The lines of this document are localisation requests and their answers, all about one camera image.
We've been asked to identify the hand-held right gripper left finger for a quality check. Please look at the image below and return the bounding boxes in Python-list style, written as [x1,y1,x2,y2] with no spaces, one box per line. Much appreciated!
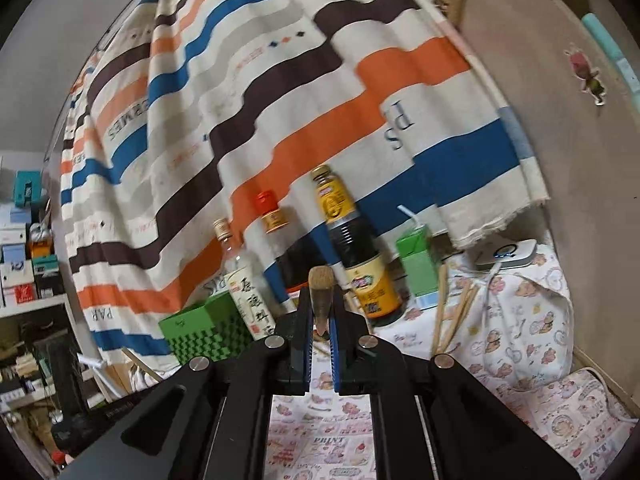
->
[60,285,317,480]

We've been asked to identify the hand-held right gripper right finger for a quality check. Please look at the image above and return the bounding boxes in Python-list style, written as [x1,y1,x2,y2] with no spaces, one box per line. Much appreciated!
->
[329,285,582,480]

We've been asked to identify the thick wooden stick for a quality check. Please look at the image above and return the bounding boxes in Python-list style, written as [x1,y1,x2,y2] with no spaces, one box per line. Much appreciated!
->
[307,265,334,338]

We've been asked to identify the thin bamboo chopstick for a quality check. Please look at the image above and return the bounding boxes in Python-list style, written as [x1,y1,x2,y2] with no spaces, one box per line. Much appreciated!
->
[450,287,485,353]
[432,264,448,356]
[444,284,480,350]

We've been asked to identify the translucent plastic cup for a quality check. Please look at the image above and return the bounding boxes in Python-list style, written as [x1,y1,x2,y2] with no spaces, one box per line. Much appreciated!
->
[429,280,488,361]

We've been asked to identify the red cap sesame oil bottle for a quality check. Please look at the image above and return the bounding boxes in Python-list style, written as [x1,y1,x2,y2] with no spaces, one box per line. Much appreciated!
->
[255,190,321,301]

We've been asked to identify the white label cooking wine bottle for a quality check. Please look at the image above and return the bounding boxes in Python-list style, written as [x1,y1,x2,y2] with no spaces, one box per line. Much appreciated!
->
[212,217,281,343]

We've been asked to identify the green checkered box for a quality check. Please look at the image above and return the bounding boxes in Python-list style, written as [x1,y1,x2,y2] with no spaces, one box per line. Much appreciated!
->
[159,292,253,366]

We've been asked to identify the yellow label oyster sauce bottle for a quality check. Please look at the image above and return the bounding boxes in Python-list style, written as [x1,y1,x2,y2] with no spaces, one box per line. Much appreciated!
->
[310,165,406,328]

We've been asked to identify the green drink carton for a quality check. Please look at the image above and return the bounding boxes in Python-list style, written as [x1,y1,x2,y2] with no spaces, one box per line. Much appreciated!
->
[396,224,443,311]

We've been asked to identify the bear printed cloth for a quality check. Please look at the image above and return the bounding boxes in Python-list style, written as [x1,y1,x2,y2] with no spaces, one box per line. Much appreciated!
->
[280,230,576,401]

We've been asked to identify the white electronic device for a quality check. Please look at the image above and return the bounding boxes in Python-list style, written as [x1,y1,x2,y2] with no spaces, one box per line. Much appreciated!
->
[474,239,539,268]

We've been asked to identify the striped cloth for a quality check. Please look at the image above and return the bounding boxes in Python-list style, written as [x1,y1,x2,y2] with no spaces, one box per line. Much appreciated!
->
[60,0,548,358]

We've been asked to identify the cluttered storage shelf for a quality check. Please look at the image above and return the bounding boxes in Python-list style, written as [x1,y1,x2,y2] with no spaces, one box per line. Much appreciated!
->
[0,155,108,466]

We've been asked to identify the brown wooden board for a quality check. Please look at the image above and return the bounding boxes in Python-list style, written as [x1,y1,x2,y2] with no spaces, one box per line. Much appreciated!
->
[452,0,640,411]

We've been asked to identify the teal box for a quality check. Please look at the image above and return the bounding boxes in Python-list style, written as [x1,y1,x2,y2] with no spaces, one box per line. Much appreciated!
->
[14,170,43,207]

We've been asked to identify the cartoon sticker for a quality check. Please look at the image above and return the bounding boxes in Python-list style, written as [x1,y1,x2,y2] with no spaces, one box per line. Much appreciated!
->
[564,49,607,107]

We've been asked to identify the mint green tube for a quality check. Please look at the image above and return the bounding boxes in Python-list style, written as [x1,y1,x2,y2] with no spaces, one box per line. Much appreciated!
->
[581,12,640,93]

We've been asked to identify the wooden slatted frame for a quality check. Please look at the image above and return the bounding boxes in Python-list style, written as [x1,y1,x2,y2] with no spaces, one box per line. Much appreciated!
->
[107,347,173,401]

